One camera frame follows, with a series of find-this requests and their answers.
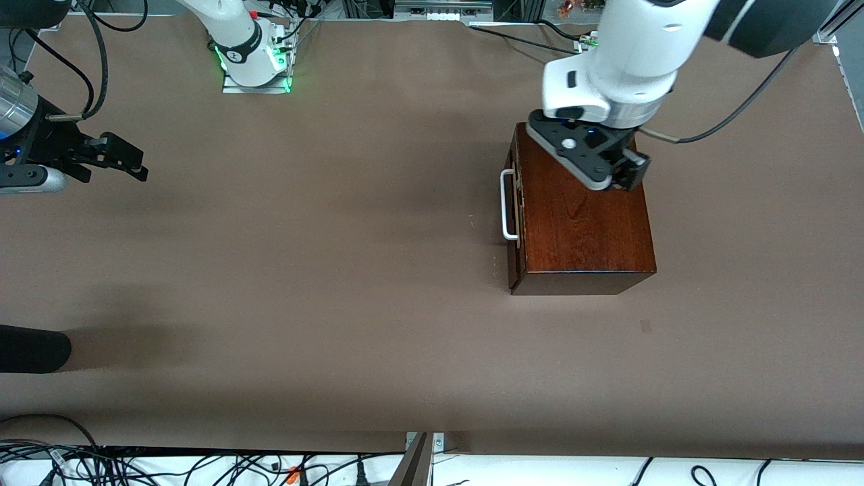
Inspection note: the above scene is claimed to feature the wooden drawer with white handle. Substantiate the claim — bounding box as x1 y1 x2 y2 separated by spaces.
500 125 526 269

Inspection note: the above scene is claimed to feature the dark wooden drawer cabinet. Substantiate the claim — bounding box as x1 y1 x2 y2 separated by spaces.
508 122 657 296

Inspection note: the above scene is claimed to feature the black cylindrical object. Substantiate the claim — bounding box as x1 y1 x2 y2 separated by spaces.
0 325 73 374

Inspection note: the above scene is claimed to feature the white power strip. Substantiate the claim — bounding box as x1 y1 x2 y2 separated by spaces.
394 0 494 22

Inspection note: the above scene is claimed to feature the curved black table cable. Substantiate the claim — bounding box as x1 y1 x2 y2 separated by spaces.
537 18 591 43

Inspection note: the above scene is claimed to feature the straight black table cable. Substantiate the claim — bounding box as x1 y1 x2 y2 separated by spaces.
468 24 583 56

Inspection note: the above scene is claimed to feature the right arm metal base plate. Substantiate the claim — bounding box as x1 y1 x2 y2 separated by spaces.
221 20 293 95

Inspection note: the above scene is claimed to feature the aluminium frame corner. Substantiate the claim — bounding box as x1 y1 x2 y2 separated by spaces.
812 20 846 47

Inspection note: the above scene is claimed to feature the large looping black cable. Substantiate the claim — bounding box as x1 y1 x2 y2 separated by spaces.
0 413 102 450

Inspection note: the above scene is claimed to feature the metal bracket with post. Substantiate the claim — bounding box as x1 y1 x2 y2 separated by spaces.
389 432 446 486

